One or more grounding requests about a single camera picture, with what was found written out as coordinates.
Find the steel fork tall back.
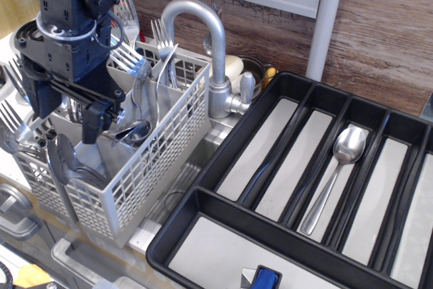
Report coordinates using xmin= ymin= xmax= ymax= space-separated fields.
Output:
xmin=115 ymin=0 xmax=140 ymax=49

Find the grey plastic cutlery basket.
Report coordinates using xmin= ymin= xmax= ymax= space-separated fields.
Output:
xmin=15 ymin=49 xmax=210 ymax=247

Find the steel fork centre back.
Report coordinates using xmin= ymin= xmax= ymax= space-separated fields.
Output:
xmin=151 ymin=19 xmax=178 ymax=89

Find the steel fork left front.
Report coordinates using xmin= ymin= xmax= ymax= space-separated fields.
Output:
xmin=1 ymin=99 xmax=42 ymax=153

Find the steel fork near gripper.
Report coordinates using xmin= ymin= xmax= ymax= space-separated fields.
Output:
xmin=110 ymin=43 xmax=152 ymax=81

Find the black cutlery tray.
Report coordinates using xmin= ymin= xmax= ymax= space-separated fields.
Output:
xmin=146 ymin=72 xmax=432 ymax=288

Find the steel sink basin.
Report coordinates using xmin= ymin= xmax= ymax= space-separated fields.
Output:
xmin=140 ymin=114 xmax=240 ymax=233

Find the steel spoon in tray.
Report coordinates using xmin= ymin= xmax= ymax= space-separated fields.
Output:
xmin=300 ymin=127 xmax=367 ymax=236

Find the blue handled tool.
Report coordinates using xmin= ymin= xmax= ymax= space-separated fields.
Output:
xmin=240 ymin=265 xmax=282 ymax=289

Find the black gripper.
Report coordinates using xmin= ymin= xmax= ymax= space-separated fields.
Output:
xmin=14 ymin=20 xmax=126 ymax=144

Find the small metal pot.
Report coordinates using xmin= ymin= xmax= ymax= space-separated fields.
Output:
xmin=240 ymin=55 xmax=272 ymax=99

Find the big steel spoon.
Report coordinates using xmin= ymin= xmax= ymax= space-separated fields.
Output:
xmin=101 ymin=120 xmax=152 ymax=147

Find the white metal rack post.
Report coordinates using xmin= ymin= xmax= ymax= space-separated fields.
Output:
xmin=306 ymin=0 xmax=340 ymax=81

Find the large steel serving spoon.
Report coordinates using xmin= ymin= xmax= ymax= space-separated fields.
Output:
xmin=45 ymin=140 xmax=78 ymax=225

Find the yellow banana toy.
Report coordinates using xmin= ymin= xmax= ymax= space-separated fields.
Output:
xmin=263 ymin=67 xmax=278 ymax=87

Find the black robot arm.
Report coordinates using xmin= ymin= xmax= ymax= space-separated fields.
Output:
xmin=14 ymin=0 xmax=126 ymax=144

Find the silver kitchen faucet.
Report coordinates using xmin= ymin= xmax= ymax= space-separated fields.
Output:
xmin=161 ymin=0 xmax=255 ymax=118

